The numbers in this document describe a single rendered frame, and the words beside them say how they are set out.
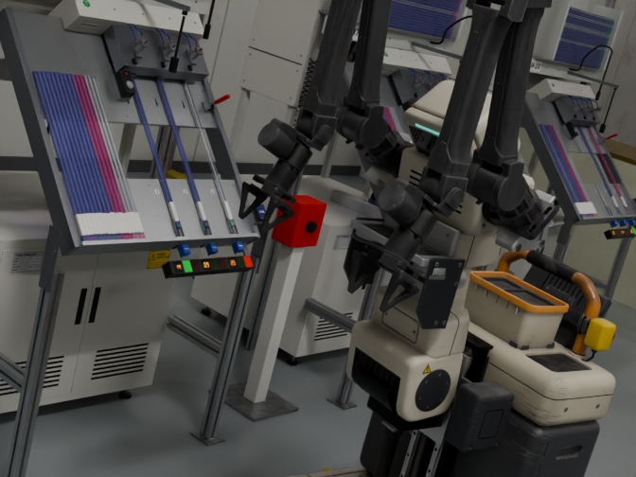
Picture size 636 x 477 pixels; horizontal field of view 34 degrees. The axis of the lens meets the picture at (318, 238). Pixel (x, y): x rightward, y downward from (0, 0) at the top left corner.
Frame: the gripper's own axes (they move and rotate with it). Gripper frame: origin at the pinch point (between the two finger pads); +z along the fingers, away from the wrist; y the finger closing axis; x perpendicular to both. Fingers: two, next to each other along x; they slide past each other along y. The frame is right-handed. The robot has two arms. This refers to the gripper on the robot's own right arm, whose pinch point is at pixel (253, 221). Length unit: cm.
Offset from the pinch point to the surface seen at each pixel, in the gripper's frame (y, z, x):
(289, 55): -161, -68, 88
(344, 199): -152, -34, 145
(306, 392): -106, 40, 143
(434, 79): -143, -96, 143
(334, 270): -125, -6, 138
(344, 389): -95, 30, 148
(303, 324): -124, 19, 139
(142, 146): -413, -13, 195
